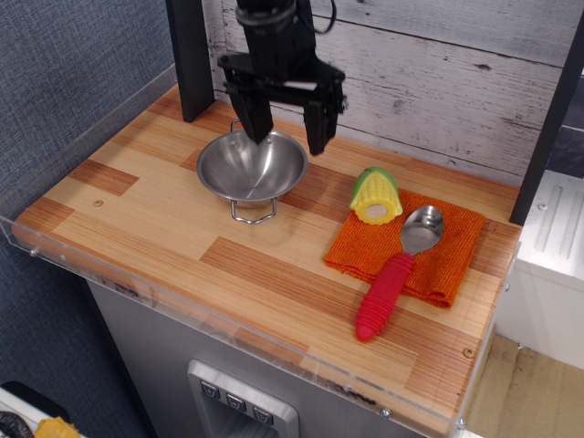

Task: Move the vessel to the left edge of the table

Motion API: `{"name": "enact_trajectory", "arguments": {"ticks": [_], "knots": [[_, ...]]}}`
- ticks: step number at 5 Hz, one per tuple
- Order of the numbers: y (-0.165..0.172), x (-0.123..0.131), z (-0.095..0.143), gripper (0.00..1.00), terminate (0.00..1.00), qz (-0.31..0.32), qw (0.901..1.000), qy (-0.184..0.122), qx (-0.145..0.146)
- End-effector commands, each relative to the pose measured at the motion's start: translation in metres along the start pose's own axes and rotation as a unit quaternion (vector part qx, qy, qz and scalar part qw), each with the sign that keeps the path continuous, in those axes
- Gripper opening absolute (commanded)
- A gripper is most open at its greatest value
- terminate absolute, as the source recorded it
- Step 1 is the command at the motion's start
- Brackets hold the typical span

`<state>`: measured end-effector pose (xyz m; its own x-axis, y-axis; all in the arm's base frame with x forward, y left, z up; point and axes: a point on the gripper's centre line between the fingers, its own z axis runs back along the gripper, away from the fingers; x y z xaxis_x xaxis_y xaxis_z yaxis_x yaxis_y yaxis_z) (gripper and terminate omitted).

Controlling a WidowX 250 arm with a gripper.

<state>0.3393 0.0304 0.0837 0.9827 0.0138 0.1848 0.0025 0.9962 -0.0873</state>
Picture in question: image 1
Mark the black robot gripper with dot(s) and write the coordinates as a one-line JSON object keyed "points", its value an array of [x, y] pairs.
{"points": [[281, 42]]}

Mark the stainless steel colander bowl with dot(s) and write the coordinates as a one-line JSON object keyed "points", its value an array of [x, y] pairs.
{"points": [[252, 176]]}

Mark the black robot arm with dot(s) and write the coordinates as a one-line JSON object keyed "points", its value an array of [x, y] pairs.
{"points": [[281, 65]]}

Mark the yellow toy corn cob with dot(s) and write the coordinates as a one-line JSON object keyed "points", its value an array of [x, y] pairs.
{"points": [[375, 197]]}

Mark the orange folded cloth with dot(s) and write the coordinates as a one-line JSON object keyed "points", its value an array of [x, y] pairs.
{"points": [[362, 250]]}

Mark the clear acrylic table guard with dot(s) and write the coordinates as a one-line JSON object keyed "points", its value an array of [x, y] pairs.
{"points": [[135, 219]]}

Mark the grey cabinet front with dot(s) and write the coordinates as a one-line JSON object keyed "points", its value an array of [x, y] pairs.
{"points": [[159, 352]]}

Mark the silver dispenser panel with buttons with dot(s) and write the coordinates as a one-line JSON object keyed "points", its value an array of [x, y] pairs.
{"points": [[242, 403]]}

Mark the white plastic appliance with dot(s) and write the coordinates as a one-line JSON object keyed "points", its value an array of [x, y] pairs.
{"points": [[541, 307]]}

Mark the yellow object at bottom left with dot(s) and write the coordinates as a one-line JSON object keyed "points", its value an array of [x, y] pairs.
{"points": [[56, 428]]}

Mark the red handled metal spoon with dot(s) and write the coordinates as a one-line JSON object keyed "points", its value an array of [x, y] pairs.
{"points": [[421, 231]]}

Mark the black vertical post right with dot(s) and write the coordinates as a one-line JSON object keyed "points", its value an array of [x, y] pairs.
{"points": [[556, 113]]}

